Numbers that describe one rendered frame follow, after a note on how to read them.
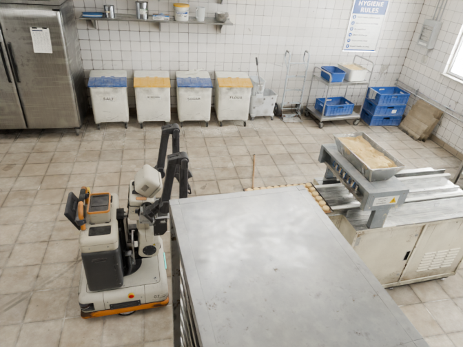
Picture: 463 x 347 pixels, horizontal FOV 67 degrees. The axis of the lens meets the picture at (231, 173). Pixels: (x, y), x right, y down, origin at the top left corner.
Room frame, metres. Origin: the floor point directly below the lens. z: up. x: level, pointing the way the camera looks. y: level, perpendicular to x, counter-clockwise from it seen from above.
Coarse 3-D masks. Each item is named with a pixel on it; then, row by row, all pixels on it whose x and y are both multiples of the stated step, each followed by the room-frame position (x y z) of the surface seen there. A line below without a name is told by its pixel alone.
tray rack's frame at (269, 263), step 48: (240, 192) 0.98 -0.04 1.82; (288, 192) 1.00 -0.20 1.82; (192, 240) 0.73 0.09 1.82; (240, 240) 0.74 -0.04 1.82; (288, 240) 0.76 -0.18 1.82; (336, 240) 0.78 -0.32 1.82; (192, 288) 0.56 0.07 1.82; (240, 288) 0.57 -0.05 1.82; (288, 288) 0.59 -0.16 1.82; (336, 288) 0.60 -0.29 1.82; (240, 336) 0.45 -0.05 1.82; (288, 336) 0.46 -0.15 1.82; (336, 336) 0.47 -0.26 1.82; (384, 336) 0.48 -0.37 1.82
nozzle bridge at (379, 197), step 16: (320, 160) 2.63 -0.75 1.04; (336, 160) 2.43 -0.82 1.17; (336, 176) 2.43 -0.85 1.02; (352, 176) 2.20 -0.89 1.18; (352, 192) 2.20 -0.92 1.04; (368, 192) 2.01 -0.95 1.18; (384, 192) 2.03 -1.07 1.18; (400, 192) 2.07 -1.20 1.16; (368, 208) 2.00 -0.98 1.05; (384, 208) 2.04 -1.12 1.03; (368, 224) 2.04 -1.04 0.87
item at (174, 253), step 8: (176, 200) 0.90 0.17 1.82; (176, 248) 0.88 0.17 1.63; (176, 256) 0.88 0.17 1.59; (176, 264) 0.88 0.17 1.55; (176, 272) 0.88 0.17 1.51; (176, 280) 0.88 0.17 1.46; (176, 288) 0.88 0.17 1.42; (176, 296) 0.88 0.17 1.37; (176, 304) 0.88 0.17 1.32; (176, 312) 0.88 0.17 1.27; (176, 320) 0.88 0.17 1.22; (176, 328) 0.88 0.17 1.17; (176, 336) 0.88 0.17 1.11; (176, 344) 0.88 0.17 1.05
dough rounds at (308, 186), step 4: (296, 184) 2.42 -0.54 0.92; (300, 184) 2.43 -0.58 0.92; (304, 184) 2.43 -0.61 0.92; (308, 184) 2.44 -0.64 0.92; (248, 188) 2.30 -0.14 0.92; (256, 188) 2.31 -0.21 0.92; (260, 188) 2.32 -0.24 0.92; (264, 188) 2.32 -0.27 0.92; (268, 188) 2.33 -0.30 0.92; (308, 188) 2.41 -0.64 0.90; (312, 188) 2.38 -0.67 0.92; (312, 192) 2.33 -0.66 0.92; (316, 192) 2.33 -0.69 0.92; (312, 196) 2.29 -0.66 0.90; (316, 196) 2.27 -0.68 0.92; (316, 200) 2.24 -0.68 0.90; (320, 200) 2.22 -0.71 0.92; (320, 204) 2.18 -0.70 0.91; (324, 204) 2.18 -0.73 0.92; (324, 208) 2.13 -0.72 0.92; (328, 208) 2.13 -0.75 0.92; (328, 212) 2.10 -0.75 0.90
